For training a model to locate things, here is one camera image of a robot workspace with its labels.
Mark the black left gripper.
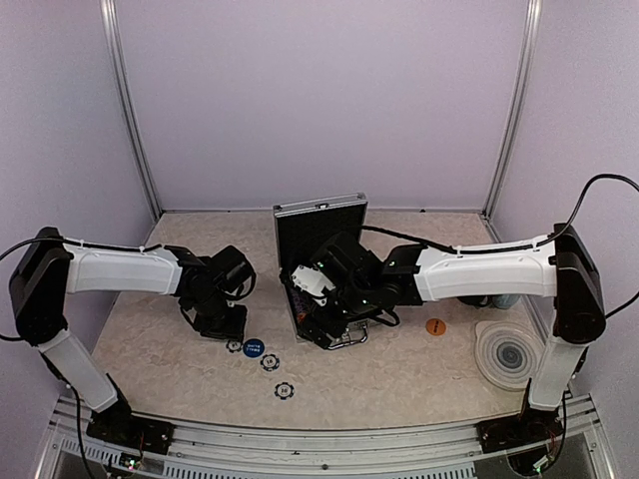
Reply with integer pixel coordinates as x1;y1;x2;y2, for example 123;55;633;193
187;289;247;341

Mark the blue round button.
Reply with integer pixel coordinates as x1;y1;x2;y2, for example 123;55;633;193
243;338;266;358

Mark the aluminium poker chip case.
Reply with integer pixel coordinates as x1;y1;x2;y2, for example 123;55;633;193
273;193;368;350

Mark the single black white chip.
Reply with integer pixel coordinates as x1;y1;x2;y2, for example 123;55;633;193
274;381;295;400

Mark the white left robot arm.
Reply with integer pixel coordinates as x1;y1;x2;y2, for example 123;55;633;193
8;227;257;444

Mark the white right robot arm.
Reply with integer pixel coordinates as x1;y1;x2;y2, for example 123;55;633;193
289;224;607;443

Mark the orange round button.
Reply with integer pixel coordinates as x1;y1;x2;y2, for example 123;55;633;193
425;318;446;336

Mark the light blue mug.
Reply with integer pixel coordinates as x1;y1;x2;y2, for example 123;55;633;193
491;294;520;310

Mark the grey striped plate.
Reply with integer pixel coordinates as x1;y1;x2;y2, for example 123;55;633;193
474;321;543;391

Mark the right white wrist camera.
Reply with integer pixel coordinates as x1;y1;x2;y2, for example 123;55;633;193
291;265;334;299

